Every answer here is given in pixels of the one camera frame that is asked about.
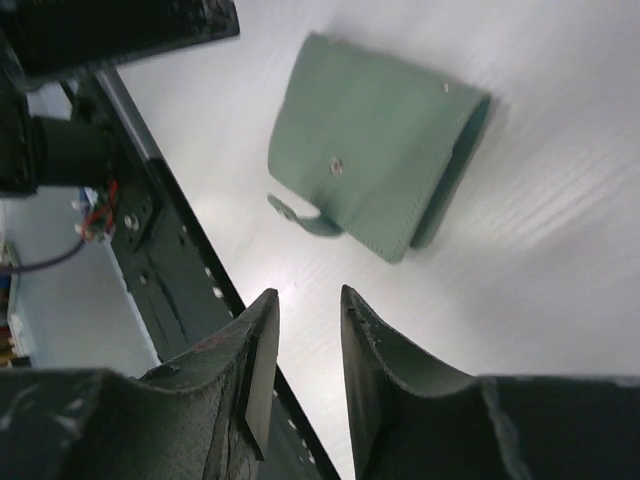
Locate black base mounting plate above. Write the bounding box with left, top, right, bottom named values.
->
left=94, top=69, right=344, bottom=480

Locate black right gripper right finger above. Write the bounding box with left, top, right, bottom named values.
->
left=341, top=286, right=639, bottom=479

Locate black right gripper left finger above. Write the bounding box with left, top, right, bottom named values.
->
left=1, top=289, right=279, bottom=479

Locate green leather card holder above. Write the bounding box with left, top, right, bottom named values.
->
left=268, top=33, right=491, bottom=264

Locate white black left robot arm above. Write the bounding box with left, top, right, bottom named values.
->
left=1, top=1, right=240, bottom=198

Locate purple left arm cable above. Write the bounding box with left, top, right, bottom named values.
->
left=9, top=239, right=86, bottom=274

